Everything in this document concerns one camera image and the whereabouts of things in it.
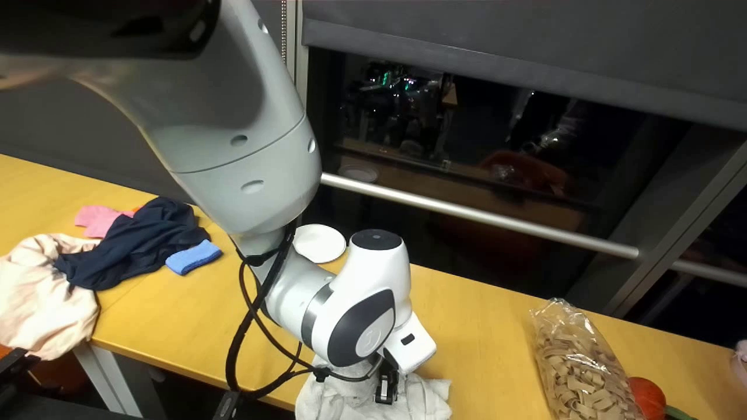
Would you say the large dark grey blind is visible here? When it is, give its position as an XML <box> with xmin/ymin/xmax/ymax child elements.
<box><xmin>0</xmin><ymin>73</ymin><xmax>195</xmax><ymax>200</ymax></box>

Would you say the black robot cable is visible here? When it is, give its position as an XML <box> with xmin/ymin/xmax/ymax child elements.
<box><xmin>224</xmin><ymin>230</ymin><xmax>322</xmax><ymax>399</ymax></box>

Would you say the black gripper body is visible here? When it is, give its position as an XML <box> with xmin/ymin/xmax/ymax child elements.
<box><xmin>372</xmin><ymin>349</ymin><xmax>400</xmax><ymax>406</ymax></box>

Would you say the pink cloth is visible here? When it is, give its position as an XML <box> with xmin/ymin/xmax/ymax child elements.
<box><xmin>74</xmin><ymin>206</ymin><xmax>135</xmax><ymax>241</ymax></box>

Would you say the cream white cloth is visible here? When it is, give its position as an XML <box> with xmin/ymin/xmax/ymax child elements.
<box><xmin>0</xmin><ymin>230</ymin><xmax>103</xmax><ymax>361</ymax></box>

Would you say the clear bag of snacks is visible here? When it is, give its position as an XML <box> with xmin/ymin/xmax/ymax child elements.
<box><xmin>529</xmin><ymin>298</ymin><xmax>643</xmax><ymax>420</ymax></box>

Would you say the small dark grey blind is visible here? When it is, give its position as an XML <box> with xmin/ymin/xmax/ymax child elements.
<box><xmin>301</xmin><ymin>0</ymin><xmax>747</xmax><ymax>130</ymax></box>

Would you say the blue sponge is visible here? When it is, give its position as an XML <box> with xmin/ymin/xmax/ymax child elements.
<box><xmin>163</xmin><ymin>237</ymin><xmax>224</xmax><ymax>277</ymax></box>

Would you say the white towel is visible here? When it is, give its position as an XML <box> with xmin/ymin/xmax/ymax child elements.
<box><xmin>291</xmin><ymin>370</ymin><xmax>454</xmax><ymax>420</ymax></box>

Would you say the metal handrail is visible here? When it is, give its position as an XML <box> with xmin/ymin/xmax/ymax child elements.
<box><xmin>320</xmin><ymin>171</ymin><xmax>747</xmax><ymax>290</ymax></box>

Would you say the grey table leg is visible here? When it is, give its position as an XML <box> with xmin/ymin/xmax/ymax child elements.
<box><xmin>71</xmin><ymin>340</ymin><xmax>135</xmax><ymax>418</ymax></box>

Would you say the red round item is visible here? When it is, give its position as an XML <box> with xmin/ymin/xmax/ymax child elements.
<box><xmin>628</xmin><ymin>376</ymin><xmax>670</xmax><ymax>420</ymax></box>

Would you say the white round plate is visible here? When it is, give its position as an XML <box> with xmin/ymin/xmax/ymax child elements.
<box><xmin>288</xmin><ymin>222</ymin><xmax>350</xmax><ymax>266</ymax></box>

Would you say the navy blue cloth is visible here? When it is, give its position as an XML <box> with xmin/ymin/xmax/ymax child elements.
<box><xmin>54</xmin><ymin>196</ymin><xmax>212</xmax><ymax>291</ymax></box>

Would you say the grey window frame post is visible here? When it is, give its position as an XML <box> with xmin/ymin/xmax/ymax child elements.
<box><xmin>567</xmin><ymin>125</ymin><xmax>747</xmax><ymax>312</ymax></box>

